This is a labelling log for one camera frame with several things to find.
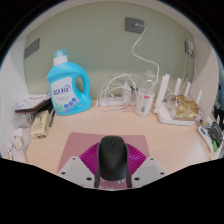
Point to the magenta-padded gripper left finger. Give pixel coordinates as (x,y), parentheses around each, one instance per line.
(75,170)

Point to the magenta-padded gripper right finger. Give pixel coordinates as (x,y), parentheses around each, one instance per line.
(148,170)

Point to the black computer mouse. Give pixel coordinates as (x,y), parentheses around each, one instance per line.
(113,156)

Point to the pink printed mouse pad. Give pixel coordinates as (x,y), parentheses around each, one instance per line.
(80,141)

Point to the black pen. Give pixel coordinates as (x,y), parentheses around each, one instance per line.
(52,118)

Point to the small beige box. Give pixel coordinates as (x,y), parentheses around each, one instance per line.
(40,124)

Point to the white router with antennas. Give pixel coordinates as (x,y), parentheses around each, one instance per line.
(166,115)

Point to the clear plastic bottle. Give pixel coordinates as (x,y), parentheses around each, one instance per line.
(145,100)

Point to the small green packet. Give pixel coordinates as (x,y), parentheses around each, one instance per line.
(214,146)

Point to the gold foil snack bag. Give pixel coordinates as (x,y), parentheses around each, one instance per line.
(186,107)

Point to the white power strip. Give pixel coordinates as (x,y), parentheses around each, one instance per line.
(111,103)

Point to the grey pouch with green trim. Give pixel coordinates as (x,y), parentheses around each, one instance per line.
(216,132)

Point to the stack of notebooks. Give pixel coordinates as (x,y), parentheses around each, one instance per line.
(33,101)

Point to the blue detergent bottle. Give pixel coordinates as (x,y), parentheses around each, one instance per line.
(65,90)

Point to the grey blank wall plate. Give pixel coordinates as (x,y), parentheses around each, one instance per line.
(32,48)

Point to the white wall charger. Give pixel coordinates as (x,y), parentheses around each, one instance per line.
(190,46)

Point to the grey wall socket plate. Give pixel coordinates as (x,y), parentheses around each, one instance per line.
(133,25)

